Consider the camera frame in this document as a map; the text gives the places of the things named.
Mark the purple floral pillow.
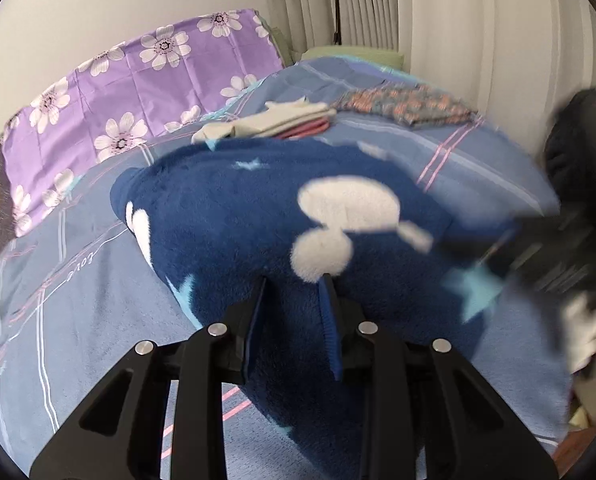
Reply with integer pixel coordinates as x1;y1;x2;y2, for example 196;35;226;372
0;8;285;238

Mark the blue fleece star-print garment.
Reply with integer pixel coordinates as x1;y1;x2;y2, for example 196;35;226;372
110;137;523;480

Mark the patterned folded cloth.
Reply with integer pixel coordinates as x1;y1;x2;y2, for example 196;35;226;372
335;84;479;127

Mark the blue plaid bed sheet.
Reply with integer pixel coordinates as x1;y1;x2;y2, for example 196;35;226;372
0;56;576;480

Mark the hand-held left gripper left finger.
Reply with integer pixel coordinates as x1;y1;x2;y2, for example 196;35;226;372
30;280;269;480

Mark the pink folded garment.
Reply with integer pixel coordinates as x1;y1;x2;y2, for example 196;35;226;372
277;117;333;142

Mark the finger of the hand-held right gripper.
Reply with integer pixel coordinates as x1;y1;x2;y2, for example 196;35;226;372
440;215;546;286

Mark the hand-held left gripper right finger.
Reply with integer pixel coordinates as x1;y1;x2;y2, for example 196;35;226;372
322;274;559;480

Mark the beige folded garment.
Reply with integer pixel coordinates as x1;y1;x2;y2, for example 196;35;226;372
192;99;336;143

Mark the white pleated curtain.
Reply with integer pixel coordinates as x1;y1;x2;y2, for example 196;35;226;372
260;0;413;53

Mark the green cushion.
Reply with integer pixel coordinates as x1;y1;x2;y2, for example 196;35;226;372
269;26;407;72

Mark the person's right hand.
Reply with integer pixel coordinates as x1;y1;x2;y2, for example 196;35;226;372
562;294;596;378

